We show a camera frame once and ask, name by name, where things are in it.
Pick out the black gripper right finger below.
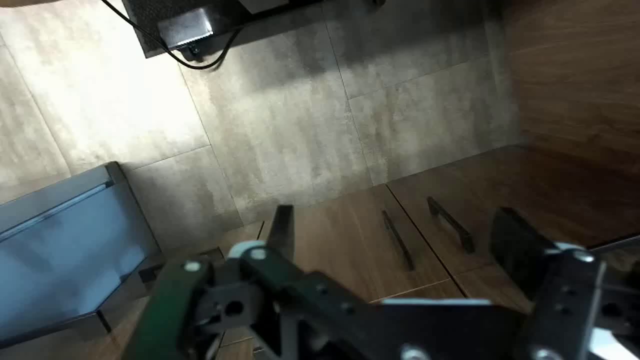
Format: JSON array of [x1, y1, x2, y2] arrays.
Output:
[[490, 208, 560, 300]]

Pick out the dark wood lower cabinets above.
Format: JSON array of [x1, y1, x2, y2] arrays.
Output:
[[292, 147, 640, 311]]

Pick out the black cabinet door handle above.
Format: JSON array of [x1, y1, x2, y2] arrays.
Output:
[[381, 210, 417, 270]]

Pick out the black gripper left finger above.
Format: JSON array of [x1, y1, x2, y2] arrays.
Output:
[[269, 204, 294, 259]]

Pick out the robot base mount platform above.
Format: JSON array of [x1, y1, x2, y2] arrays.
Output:
[[122, 0, 386, 60]]

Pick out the black cable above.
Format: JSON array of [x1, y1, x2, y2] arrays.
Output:
[[103, 0, 245, 72]]

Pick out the stainless steel refrigerator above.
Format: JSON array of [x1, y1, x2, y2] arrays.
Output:
[[0, 163, 158, 346]]

